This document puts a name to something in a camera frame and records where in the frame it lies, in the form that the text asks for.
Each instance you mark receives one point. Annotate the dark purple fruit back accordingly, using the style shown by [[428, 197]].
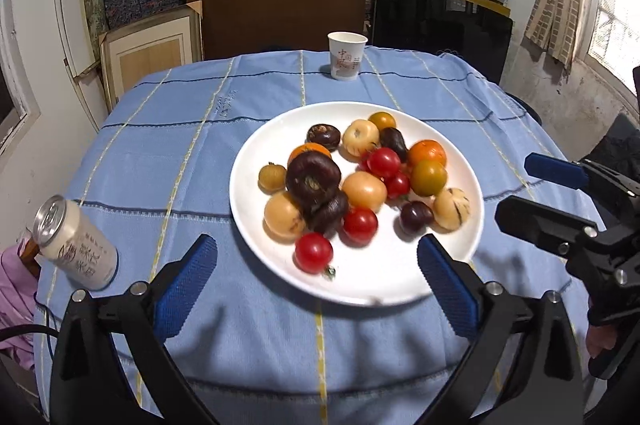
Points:
[[325, 135]]

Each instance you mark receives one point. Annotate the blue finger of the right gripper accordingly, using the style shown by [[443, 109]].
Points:
[[551, 230], [559, 172]]

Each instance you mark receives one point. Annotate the orange tangerine right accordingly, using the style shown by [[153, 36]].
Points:
[[427, 150]]

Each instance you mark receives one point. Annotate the red cherry tomato front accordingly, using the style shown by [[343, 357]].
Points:
[[313, 254]]

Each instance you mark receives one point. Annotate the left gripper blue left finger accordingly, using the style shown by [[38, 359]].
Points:
[[149, 313]]

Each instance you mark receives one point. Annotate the red cherry tomato on plate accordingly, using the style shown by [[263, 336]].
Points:
[[397, 186]]

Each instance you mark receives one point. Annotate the pale peach fruit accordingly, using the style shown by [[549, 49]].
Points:
[[365, 191]]

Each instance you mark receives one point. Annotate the person's right hand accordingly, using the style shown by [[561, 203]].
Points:
[[599, 339]]

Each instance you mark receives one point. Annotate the pink cloth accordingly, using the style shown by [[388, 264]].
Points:
[[17, 305]]

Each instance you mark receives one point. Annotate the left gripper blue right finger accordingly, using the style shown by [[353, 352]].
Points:
[[482, 313]]

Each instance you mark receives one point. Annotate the brown wooden board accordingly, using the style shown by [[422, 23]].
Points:
[[239, 27]]

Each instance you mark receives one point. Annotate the yellow orange tomato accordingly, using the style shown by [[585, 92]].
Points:
[[428, 178]]

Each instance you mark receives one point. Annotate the orange tangerine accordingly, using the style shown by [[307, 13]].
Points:
[[308, 147], [427, 150]]

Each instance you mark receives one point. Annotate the white beverage can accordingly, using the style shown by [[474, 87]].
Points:
[[68, 238]]

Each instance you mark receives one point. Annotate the white paper cup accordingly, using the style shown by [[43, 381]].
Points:
[[346, 53]]

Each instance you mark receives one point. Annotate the white oval plate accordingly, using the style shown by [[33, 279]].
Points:
[[385, 272]]

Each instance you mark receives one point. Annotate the orange tangerine left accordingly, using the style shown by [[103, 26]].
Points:
[[308, 147]]

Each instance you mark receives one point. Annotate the red cherry tomato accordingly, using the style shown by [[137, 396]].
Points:
[[383, 163], [360, 226], [313, 254], [397, 186]]

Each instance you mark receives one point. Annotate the framed picture in carton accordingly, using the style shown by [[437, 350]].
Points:
[[160, 42]]

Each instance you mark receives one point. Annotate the large dark purple fruit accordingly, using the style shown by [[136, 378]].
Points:
[[312, 179]]

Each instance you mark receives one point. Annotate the red cherry tomato back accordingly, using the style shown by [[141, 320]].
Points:
[[360, 226]]

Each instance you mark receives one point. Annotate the small tan fruit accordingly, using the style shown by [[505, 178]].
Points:
[[272, 178]]

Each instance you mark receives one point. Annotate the cracked beige fruit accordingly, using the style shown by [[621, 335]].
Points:
[[451, 208]]

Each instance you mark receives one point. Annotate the large yellow pear fruit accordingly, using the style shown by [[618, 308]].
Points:
[[360, 137]]

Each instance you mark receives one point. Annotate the yellow tomato back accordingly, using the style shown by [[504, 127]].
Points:
[[382, 120]]

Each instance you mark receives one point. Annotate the pale yellow apple fruit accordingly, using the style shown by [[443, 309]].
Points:
[[283, 217]]

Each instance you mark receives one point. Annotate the black chair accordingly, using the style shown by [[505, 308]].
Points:
[[619, 148]]

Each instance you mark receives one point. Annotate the small dark plum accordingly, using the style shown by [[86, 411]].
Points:
[[415, 217]]

